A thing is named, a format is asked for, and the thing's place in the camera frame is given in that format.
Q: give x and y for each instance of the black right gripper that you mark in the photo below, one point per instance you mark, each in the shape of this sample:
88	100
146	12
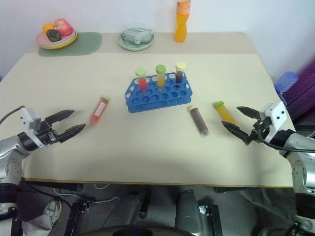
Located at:
258	130

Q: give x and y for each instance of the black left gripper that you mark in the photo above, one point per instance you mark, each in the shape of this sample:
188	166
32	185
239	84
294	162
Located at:
47	134

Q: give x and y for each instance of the orange liquid tube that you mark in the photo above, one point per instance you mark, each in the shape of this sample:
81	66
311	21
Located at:
225	113

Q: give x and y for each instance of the red liquid tube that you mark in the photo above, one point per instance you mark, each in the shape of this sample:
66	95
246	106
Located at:
99	110

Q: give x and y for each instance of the brown liquid tube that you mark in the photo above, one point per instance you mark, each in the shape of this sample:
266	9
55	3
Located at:
198	120

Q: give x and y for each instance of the dark tube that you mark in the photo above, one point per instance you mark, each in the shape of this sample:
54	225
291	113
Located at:
179	72

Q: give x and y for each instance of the blue test tube rack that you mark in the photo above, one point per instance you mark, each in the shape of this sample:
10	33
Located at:
157	93

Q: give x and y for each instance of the purple fabric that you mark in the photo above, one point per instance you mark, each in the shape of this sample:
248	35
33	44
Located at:
304	91

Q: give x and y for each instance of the green placemat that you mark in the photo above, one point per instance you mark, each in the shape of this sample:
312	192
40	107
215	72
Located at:
71	44

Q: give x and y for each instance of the stacked coloured plates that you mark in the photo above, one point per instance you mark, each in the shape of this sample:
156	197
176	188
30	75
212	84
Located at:
57	41

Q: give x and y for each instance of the dark avocado toy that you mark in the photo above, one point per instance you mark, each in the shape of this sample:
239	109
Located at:
53	35

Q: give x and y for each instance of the grey sneaker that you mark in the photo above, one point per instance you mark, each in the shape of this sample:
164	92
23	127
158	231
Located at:
50	212

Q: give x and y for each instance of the pink fruit toy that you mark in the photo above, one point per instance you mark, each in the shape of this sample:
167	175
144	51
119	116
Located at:
63	26

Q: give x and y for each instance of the orange fruit toy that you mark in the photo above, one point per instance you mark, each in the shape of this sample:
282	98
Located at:
47	27

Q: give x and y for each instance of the dark rounded right foot shape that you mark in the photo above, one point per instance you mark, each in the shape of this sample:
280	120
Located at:
188	211

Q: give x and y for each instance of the green plate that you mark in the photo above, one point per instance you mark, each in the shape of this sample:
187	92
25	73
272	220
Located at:
136	41

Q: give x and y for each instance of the grey folded cloth pouch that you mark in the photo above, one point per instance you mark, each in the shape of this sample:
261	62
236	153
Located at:
136	35

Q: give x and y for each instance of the orange soda bottle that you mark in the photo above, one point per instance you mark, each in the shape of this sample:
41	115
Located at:
182	22

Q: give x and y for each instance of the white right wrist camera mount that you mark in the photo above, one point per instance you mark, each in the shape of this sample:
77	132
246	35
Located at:
276	119

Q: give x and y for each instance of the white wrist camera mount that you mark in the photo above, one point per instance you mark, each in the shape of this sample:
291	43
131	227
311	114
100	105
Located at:
276	119
30	118

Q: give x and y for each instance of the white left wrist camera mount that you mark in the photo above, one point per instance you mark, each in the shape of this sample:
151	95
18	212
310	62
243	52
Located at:
30	118

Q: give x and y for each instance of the black metal frame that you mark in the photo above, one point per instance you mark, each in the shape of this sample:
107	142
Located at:
211	218

